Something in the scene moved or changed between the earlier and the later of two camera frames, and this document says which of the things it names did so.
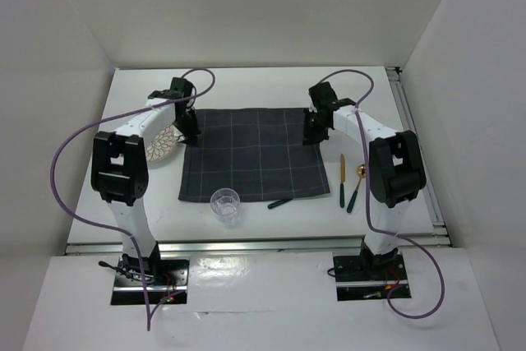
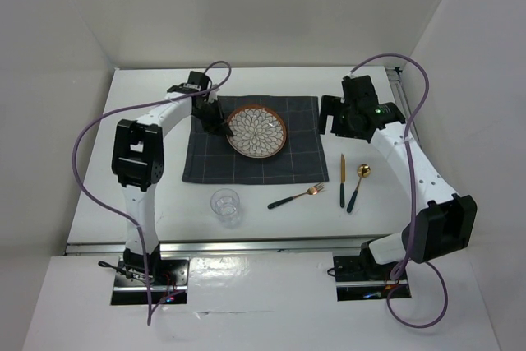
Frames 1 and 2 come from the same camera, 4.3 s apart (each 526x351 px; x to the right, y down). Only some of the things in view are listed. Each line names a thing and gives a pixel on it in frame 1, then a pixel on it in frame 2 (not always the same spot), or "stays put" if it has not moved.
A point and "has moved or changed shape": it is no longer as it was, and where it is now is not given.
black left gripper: (191, 134) to (218, 124)
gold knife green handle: (343, 168) stays put
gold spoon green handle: (361, 173) stays put
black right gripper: (310, 136) to (329, 106)
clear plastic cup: (225, 202) stays put
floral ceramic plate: (163, 143) to (258, 131)
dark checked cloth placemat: (260, 153) has moved or changed shape
